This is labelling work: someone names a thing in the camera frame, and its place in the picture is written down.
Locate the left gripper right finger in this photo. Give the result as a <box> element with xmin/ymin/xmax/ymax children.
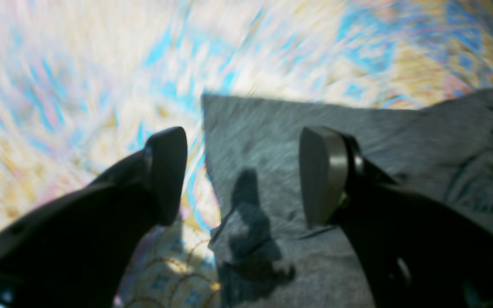
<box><xmin>299</xmin><ymin>126</ymin><xmax>493</xmax><ymax>308</ymax></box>

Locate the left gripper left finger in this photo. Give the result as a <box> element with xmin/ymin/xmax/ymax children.
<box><xmin>0</xmin><ymin>127</ymin><xmax>187</xmax><ymax>308</ymax></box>

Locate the grey t-shirt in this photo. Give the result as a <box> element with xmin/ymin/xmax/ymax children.
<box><xmin>202</xmin><ymin>89</ymin><xmax>493</xmax><ymax>308</ymax></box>

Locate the patterned tile tablecloth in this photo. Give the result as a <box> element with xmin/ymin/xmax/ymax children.
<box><xmin>0</xmin><ymin>0</ymin><xmax>493</xmax><ymax>308</ymax></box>

